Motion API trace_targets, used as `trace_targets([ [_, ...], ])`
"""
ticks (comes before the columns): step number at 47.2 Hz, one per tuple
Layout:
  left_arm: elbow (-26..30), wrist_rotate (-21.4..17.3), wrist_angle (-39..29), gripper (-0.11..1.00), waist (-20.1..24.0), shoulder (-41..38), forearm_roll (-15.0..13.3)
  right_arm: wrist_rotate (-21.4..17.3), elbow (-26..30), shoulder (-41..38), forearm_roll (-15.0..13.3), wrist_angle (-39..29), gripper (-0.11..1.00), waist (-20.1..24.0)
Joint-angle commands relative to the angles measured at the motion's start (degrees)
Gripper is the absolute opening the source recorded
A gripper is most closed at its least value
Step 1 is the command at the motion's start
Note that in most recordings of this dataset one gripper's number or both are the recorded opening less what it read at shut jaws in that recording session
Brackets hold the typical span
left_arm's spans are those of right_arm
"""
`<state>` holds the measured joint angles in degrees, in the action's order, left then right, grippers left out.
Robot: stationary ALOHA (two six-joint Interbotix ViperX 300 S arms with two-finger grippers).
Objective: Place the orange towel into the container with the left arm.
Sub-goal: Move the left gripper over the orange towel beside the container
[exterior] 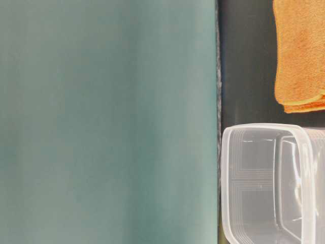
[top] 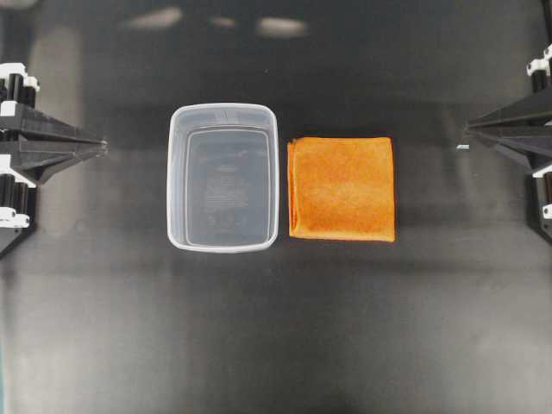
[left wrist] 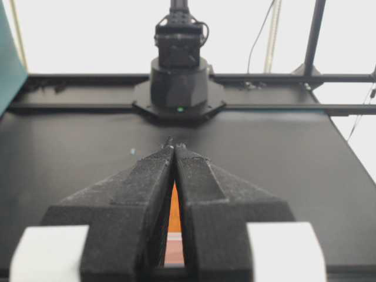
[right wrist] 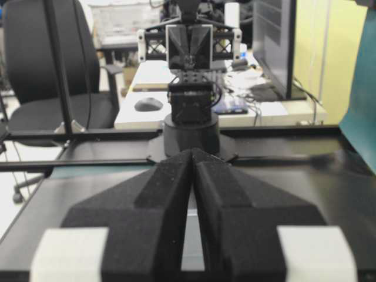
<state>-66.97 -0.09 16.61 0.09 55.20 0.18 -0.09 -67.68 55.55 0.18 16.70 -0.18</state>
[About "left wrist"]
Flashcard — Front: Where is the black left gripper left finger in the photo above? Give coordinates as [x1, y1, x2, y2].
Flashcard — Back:
[8, 136, 176, 282]

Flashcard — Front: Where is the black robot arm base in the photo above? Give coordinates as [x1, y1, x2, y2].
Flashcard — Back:
[133, 1, 226, 122]

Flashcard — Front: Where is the black vertical frame post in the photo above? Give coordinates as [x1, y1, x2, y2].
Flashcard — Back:
[291, 0, 326, 76]

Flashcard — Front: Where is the thin black hanging cable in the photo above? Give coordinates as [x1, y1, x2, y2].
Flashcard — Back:
[247, 0, 277, 74]

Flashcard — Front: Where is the orange towel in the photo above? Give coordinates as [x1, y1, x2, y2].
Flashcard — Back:
[164, 184, 184, 266]

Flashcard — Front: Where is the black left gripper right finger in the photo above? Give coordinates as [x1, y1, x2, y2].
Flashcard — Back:
[173, 142, 327, 282]

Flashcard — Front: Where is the black aluminium frame rail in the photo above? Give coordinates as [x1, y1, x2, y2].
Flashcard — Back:
[8, 74, 375, 120]

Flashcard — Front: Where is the teal panel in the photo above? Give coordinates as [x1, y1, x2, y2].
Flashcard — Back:
[1, 1, 28, 115]

